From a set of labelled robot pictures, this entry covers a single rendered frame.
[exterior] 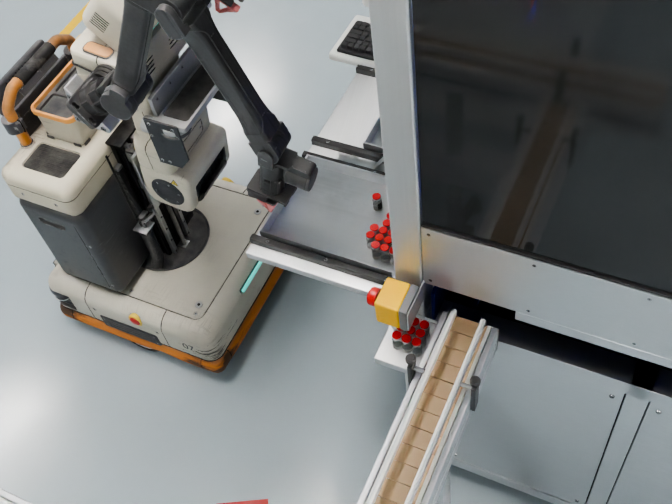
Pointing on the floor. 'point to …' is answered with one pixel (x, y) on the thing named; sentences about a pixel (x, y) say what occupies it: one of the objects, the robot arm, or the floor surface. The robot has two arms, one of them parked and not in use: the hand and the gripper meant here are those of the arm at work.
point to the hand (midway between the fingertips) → (271, 208)
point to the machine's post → (400, 136)
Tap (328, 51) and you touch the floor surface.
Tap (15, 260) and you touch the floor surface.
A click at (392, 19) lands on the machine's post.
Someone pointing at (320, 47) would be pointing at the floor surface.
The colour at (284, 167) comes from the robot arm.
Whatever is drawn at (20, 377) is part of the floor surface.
